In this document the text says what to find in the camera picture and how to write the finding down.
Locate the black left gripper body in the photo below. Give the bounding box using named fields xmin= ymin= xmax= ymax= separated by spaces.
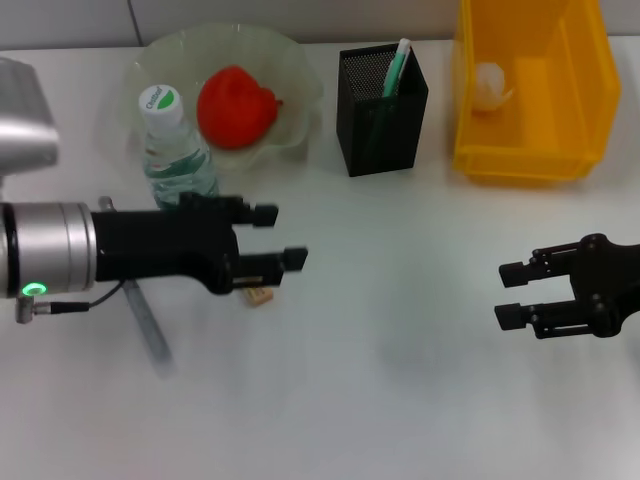
xmin=92 ymin=192 xmax=242 ymax=296

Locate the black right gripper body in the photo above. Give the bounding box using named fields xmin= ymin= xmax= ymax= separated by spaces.
xmin=568 ymin=232 xmax=640 ymax=339

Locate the tan eraser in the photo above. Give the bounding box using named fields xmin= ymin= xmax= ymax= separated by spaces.
xmin=239 ymin=284 xmax=274 ymax=307

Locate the grey marker pen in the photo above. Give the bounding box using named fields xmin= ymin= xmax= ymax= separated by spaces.
xmin=124 ymin=279 xmax=177 ymax=377

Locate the clear green-label water bottle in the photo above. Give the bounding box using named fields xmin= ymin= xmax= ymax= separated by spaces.
xmin=138 ymin=84 xmax=221 ymax=210

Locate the orange fruit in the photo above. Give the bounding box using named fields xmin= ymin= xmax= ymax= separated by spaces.
xmin=196 ymin=65 xmax=285 ymax=150

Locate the white paper ball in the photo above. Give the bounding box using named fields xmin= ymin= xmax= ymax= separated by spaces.
xmin=472 ymin=61 xmax=516 ymax=112

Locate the green utility knife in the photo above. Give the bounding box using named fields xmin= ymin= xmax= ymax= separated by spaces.
xmin=367 ymin=38 xmax=414 ymax=154

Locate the pale green glass fruit bowl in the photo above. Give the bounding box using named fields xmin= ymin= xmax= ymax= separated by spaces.
xmin=122 ymin=27 xmax=324 ymax=174

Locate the black mesh pen holder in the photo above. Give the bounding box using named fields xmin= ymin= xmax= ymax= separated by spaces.
xmin=335 ymin=42 xmax=430 ymax=178

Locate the yellow plastic bin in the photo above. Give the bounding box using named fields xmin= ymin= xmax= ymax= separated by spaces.
xmin=452 ymin=0 xmax=623 ymax=187

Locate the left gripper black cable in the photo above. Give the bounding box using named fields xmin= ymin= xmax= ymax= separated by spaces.
xmin=14 ymin=280 xmax=129 ymax=325

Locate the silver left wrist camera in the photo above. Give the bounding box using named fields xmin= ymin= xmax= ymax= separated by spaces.
xmin=0 ymin=57 xmax=61 ymax=176

